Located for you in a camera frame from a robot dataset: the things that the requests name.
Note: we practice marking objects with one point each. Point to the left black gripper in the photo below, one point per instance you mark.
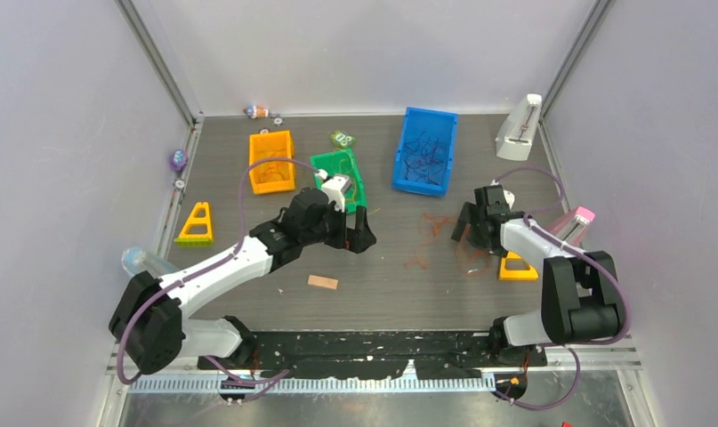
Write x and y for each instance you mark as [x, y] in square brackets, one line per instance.
[356, 239]

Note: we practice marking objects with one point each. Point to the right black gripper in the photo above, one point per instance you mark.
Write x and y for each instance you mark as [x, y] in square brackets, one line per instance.
[465, 218]

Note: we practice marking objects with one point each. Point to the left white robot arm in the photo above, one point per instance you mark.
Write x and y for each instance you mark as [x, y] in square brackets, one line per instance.
[153, 321]

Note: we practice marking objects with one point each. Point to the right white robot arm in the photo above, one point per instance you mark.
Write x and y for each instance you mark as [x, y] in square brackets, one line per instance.
[580, 299]

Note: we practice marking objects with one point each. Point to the wooden block centre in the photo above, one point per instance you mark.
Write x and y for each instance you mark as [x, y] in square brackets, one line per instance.
[322, 282]

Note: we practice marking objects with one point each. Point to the blue plastic bin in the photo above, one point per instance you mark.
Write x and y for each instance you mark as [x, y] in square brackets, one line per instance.
[426, 151]

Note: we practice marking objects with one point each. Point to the yellow triangle block right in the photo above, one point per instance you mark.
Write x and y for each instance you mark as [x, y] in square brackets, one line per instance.
[514, 268]

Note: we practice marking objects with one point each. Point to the yellow triangle block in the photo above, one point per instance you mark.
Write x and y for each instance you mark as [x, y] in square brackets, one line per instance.
[514, 268]
[197, 230]

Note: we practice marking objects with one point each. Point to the green plastic bin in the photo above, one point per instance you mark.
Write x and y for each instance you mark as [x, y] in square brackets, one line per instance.
[343, 161]

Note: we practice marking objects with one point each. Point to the white metronome box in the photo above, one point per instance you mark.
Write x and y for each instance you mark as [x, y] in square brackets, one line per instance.
[515, 137]

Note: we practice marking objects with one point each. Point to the green owl puzzle piece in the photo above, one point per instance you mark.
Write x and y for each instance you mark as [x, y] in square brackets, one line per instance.
[341, 140]

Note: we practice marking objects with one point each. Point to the orange plastic bin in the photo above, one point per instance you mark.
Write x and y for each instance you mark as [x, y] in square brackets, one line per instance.
[271, 176]

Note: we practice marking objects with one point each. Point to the pink metronome box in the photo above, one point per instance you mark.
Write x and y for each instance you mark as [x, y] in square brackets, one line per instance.
[573, 225]

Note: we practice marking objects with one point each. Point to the yellow triangle block left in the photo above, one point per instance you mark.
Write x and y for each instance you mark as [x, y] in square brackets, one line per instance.
[197, 230]

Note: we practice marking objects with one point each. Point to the small clown figurine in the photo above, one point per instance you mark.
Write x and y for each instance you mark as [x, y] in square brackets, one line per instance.
[256, 112]

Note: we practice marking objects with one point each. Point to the purple round toy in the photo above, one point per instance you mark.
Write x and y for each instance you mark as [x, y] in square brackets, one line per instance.
[179, 159]

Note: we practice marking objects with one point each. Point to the clear plastic bottle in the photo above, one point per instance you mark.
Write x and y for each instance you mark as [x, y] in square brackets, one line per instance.
[136, 260]

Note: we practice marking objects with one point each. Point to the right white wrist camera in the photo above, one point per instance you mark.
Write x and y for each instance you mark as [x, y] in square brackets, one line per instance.
[509, 198]

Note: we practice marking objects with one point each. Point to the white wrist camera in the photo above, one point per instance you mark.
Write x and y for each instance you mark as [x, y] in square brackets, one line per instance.
[336, 187]
[509, 198]

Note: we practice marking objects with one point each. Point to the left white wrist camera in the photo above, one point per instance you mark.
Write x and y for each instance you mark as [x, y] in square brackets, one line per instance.
[336, 187]

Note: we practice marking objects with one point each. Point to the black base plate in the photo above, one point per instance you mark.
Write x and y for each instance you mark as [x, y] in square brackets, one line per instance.
[372, 355]

